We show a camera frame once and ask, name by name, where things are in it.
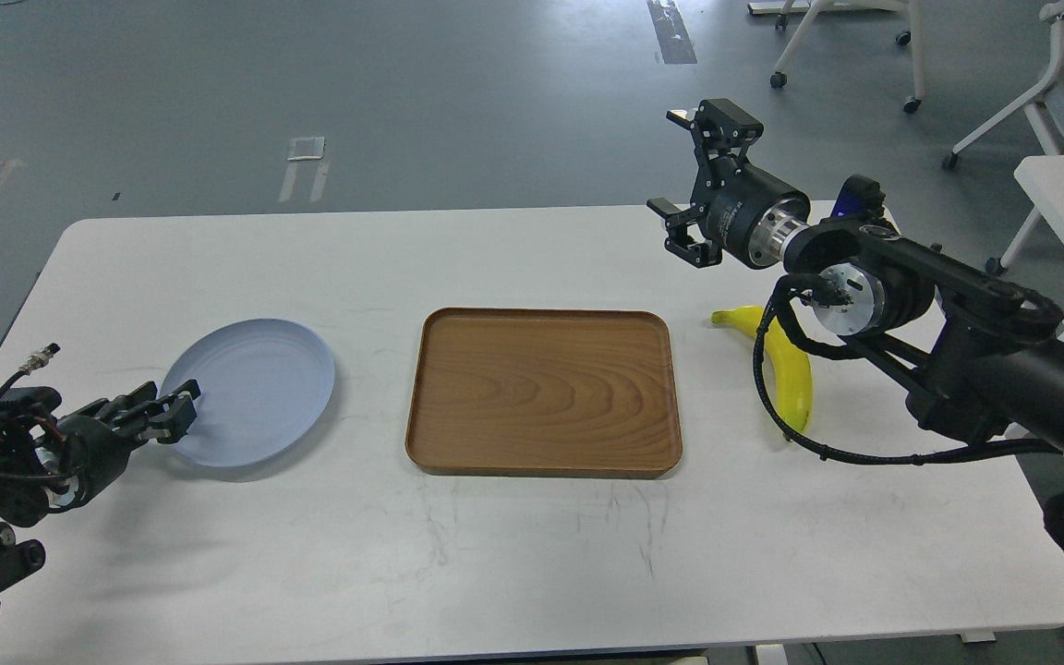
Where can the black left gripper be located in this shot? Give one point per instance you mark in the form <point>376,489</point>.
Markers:
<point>100,450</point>

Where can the light blue plate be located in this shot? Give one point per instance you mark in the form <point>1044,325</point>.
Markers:
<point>264,383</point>

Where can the grey floor tape strip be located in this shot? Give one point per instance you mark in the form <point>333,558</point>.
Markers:
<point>674,41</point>

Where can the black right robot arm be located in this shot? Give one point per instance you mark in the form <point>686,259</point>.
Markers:
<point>979,358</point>

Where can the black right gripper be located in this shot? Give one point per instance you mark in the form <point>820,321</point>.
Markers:
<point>739,208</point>

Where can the white chair base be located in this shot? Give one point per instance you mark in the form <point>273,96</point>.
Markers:
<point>830,36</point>

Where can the brown wooden tray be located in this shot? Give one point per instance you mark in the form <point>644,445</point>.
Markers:
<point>544,392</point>

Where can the yellow banana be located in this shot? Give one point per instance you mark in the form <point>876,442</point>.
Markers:
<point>792,391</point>

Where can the white tape patch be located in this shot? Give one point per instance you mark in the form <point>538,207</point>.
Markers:
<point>302,150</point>

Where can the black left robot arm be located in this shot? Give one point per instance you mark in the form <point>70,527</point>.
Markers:
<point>51,465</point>

